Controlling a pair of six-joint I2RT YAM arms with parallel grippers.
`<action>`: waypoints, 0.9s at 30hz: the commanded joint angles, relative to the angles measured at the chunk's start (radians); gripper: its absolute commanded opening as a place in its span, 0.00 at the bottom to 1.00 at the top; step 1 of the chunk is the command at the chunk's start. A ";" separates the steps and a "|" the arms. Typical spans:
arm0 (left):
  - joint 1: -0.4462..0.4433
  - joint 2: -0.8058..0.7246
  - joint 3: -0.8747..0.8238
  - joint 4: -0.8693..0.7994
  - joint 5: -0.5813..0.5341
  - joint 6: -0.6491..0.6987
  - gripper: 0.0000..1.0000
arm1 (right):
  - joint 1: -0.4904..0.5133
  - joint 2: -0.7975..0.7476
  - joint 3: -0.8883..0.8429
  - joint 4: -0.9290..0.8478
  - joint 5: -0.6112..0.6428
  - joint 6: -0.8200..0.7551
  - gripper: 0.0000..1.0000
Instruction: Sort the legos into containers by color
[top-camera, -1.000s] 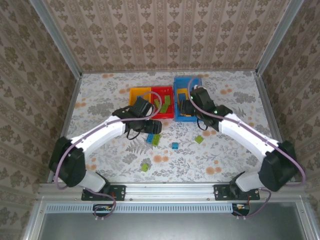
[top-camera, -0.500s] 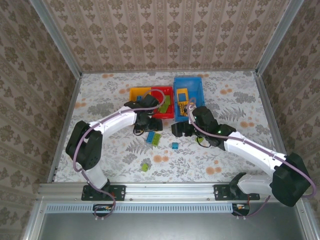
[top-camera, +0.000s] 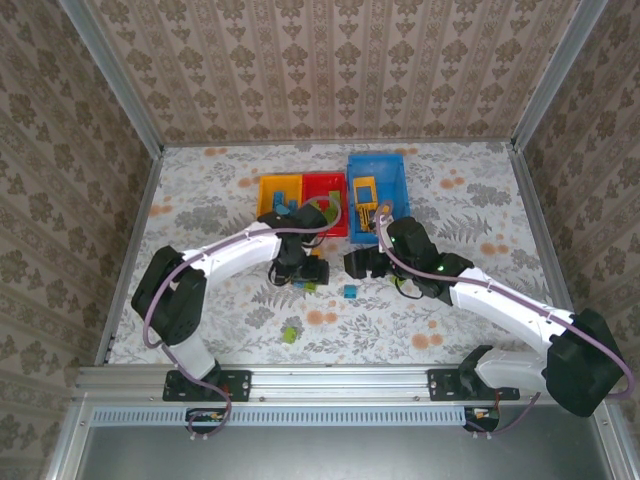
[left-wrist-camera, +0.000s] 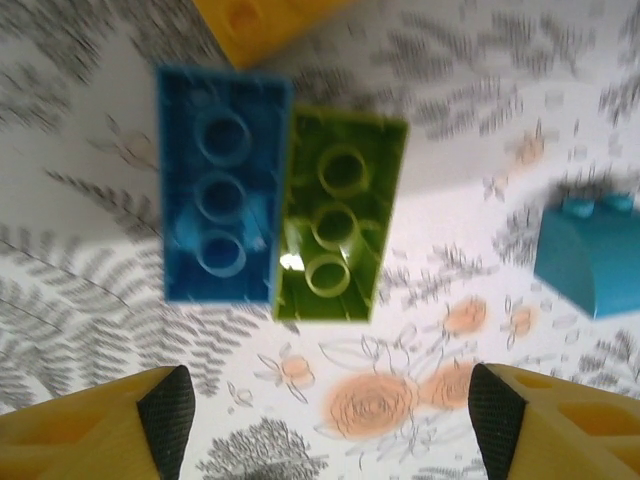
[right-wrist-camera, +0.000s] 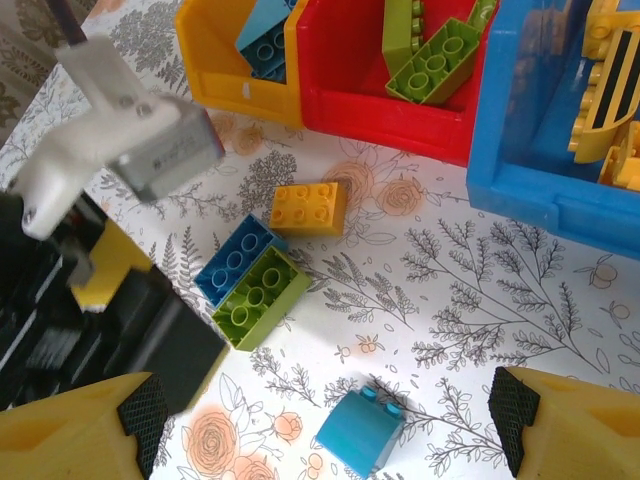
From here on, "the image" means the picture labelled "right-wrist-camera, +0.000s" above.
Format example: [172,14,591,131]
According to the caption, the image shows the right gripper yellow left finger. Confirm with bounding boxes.
[0,372,171,480]

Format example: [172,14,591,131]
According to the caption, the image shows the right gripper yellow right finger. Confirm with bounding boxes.
[489,364,640,480]

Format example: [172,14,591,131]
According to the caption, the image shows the yellow-orange lego brick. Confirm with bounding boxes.
[268,182,347,239]
[582,0,636,56]
[597,142,640,194]

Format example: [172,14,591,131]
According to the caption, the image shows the yellow black striped lego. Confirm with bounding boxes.
[568,27,640,166]

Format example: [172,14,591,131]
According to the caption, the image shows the small green lego brick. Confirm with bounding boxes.
[467,0,501,36]

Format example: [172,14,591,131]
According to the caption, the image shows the floral patterned table covering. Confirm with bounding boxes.
[0,0,640,480]

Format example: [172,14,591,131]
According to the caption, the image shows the yellow plastic bin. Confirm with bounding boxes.
[174,0,306,126]

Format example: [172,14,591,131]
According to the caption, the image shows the small blue lego brick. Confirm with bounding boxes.
[314,387,405,480]

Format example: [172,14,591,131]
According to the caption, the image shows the red plastic bin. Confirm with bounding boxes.
[285,0,501,169]

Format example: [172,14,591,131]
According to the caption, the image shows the blue plastic bin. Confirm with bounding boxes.
[465,0,640,259]

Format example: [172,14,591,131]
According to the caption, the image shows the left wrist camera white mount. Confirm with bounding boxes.
[7,34,226,239]

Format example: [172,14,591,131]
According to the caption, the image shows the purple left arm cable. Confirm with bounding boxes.
[47,0,86,51]

